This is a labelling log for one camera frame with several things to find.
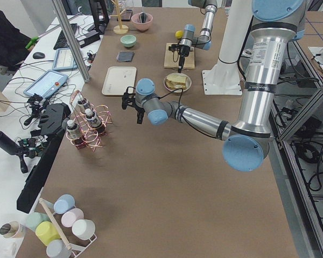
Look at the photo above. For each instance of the yellow lemon upper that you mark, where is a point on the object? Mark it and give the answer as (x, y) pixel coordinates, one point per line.
(179, 34)

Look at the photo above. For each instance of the wooden mug tree stand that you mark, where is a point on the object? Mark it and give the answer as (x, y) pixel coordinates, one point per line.
(120, 28)

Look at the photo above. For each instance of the blue cup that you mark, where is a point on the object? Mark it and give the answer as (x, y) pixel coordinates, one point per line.
(64, 203)

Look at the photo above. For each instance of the aluminium frame post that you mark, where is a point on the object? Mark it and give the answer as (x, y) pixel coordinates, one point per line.
(71, 40)

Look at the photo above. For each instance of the pink cup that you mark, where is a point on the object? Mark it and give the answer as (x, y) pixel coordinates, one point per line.
(71, 216)

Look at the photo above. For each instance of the white cup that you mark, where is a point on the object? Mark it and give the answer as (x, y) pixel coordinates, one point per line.
(84, 229)

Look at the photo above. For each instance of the wooden cutting board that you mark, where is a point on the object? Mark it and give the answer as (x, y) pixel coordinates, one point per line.
(171, 59)

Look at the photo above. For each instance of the teach pendant far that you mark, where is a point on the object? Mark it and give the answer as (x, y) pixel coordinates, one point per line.
(63, 60)

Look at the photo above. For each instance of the black computer mouse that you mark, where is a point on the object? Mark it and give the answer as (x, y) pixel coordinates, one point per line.
(38, 55)

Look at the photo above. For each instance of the dark drink bottle lower right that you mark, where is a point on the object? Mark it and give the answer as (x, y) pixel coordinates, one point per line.
(73, 130)

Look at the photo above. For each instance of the dark drink bottle lower middle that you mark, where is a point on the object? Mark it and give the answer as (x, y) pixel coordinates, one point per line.
(93, 120)

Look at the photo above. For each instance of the green cup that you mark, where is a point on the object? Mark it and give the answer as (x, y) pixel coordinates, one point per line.
(34, 219)

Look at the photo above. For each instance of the teach pendant near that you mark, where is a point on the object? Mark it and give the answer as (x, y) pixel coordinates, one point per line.
(46, 85)

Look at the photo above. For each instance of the cream rabbit tray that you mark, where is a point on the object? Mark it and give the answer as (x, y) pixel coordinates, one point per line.
(118, 79)

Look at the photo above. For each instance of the dark drink bottle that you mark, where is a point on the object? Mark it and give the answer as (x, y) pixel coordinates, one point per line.
(93, 120)
(73, 130)
(83, 104)

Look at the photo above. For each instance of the dark drink bottle upper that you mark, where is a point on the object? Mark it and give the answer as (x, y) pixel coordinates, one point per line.
(83, 104)

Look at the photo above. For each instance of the pink bowl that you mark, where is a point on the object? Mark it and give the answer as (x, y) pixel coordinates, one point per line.
(142, 21)

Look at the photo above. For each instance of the black thermos bottle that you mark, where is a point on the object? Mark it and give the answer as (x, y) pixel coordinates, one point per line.
(7, 144)

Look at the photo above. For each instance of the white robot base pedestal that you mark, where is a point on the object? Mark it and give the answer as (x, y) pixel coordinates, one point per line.
(224, 77)

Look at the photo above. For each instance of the yellow cup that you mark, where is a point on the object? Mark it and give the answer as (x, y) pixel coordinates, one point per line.
(46, 232)

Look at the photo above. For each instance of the bread slice with egg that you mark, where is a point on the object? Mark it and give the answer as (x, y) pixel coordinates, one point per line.
(176, 87)

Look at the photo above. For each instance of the grey folded cloth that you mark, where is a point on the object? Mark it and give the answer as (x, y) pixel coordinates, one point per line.
(125, 56)

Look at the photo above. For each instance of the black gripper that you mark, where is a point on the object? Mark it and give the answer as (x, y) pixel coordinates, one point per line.
(183, 51)
(139, 110)

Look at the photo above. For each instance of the green bowl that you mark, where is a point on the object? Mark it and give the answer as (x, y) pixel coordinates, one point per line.
(128, 41)

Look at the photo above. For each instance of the white wire cup rack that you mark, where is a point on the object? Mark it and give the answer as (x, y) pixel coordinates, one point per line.
(76, 245)

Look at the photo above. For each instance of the seated person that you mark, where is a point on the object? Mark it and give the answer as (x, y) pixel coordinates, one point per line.
(12, 44)

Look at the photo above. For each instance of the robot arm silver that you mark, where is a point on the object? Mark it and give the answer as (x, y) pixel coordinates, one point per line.
(249, 64)
(188, 39)

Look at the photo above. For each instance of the black keyboard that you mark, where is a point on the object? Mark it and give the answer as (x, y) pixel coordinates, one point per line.
(61, 40)

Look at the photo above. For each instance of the white round plate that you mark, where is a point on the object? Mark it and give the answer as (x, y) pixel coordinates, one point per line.
(189, 82)

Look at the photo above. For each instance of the grey cup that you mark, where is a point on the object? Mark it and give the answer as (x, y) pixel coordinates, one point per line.
(57, 249)

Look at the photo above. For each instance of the copper wire bottle rack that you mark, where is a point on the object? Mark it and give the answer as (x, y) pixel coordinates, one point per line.
(89, 136)

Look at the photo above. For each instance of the teach pendant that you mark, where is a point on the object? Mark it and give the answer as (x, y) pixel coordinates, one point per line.
(63, 60)
(46, 85)

